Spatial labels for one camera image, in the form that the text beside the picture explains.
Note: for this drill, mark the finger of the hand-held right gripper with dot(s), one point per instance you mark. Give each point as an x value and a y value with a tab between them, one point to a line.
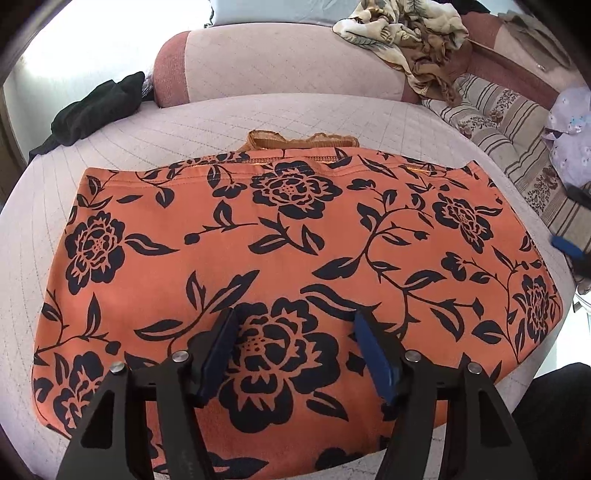
579	196
567	245

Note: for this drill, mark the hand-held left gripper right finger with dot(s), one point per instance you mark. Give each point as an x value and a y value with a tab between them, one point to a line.
376	364

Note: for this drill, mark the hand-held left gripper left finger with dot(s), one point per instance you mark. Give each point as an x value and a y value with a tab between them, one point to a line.
217	364

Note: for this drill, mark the orange floral shirt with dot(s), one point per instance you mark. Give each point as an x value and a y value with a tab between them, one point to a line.
295	240

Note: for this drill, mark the lilac printed cloth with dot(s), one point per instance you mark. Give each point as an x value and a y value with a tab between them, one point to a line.
570	134

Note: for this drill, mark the striped floral cushion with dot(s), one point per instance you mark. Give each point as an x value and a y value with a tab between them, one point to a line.
508	124

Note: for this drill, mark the person's dark pants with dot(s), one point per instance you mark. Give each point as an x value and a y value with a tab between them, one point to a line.
558	420

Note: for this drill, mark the black garment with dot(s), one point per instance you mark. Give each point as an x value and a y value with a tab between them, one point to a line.
473	5

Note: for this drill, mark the pink quilted bed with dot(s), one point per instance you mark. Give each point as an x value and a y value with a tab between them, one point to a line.
184	134

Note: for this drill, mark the cream brown patterned blanket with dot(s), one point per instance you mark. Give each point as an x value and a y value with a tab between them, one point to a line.
401	32

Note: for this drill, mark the black cloth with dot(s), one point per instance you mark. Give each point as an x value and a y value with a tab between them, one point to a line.
97	110

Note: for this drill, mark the pink rolled bolster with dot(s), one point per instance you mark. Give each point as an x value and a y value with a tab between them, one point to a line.
277	64

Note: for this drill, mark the grey pillow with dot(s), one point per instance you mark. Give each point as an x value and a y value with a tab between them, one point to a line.
277	11

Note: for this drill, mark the wooden door frame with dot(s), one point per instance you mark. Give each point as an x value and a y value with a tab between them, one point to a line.
9	138

